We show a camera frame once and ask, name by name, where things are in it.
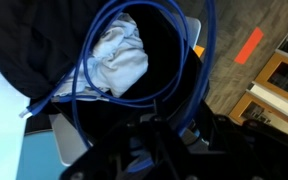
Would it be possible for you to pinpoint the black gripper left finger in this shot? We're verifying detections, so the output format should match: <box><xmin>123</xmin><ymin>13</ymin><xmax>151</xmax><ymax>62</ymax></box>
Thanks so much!
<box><xmin>59</xmin><ymin>99</ymin><xmax>188</xmax><ymax>180</ymax></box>

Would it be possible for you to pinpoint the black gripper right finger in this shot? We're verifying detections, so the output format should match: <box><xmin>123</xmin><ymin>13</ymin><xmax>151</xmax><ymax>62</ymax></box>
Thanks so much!
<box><xmin>197</xmin><ymin>113</ymin><xmax>288</xmax><ymax>180</ymax></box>

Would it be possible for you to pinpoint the white cloth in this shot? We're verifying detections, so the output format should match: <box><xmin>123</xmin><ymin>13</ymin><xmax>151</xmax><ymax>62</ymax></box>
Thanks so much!
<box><xmin>55</xmin><ymin>12</ymin><xmax>150</xmax><ymax>99</ymax></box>

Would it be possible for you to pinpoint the blue ethernet cable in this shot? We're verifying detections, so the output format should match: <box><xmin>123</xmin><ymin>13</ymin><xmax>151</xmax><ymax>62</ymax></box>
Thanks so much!
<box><xmin>18</xmin><ymin>0</ymin><xmax>218</xmax><ymax>149</ymax></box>

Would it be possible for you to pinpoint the large black open backpack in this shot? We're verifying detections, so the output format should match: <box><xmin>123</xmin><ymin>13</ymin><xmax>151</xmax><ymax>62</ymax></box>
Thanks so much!
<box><xmin>0</xmin><ymin>0</ymin><xmax>212</xmax><ymax>143</ymax></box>

